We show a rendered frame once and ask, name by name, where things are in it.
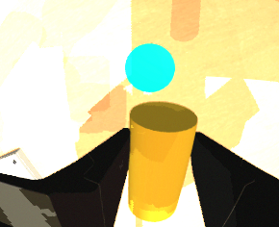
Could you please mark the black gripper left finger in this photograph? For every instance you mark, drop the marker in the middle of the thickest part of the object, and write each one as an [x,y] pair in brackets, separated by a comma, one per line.
[86,193]

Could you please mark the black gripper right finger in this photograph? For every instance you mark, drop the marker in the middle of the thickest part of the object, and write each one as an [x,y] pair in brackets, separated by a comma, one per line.
[232,192]

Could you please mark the yellow cylinder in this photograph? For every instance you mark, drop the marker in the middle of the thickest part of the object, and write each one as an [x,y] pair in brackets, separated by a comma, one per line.
[162,137]

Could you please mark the cyan circle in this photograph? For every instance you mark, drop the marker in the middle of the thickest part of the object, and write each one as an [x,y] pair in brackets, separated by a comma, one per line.
[149,67]

